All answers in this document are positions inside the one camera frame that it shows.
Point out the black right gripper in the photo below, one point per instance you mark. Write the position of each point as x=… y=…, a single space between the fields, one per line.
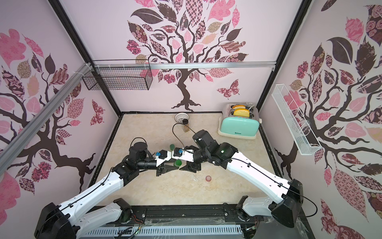
x=190 y=166

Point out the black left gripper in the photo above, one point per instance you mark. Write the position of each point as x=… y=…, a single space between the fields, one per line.
x=164 y=169

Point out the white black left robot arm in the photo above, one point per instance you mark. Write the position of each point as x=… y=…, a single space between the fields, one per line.
x=73 y=218

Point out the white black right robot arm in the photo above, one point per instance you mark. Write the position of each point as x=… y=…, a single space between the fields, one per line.
x=284 y=198

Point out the brown spice jar black lid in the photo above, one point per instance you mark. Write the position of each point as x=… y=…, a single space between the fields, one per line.
x=185 y=123

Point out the mint green Belinee toaster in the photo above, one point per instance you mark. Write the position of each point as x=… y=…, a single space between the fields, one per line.
x=239 y=127

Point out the orange toast slice back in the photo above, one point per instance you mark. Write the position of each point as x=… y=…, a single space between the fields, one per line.
x=238 y=107

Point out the yellow toast slice front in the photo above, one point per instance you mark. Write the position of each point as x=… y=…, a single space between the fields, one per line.
x=241 y=113

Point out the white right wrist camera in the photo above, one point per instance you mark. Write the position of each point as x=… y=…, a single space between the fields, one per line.
x=183 y=154

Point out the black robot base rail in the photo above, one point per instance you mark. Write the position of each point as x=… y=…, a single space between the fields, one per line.
x=230 y=213

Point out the black wire wall basket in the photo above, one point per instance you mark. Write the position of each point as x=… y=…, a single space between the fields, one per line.
x=119 y=75

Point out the white slotted cable duct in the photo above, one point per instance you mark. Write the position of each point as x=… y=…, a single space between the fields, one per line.
x=165 y=232

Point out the aluminium rail back wall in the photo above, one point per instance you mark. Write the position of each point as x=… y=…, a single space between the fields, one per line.
x=211 y=65

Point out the aluminium rail wall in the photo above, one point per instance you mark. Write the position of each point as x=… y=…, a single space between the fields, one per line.
x=16 y=146
x=211 y=65

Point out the white wire wall shelf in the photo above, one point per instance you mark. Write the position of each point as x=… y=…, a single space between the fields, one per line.
x=288 y=103

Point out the aluminium rail left wall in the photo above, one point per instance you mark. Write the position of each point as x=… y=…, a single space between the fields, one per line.
x=16 y=146

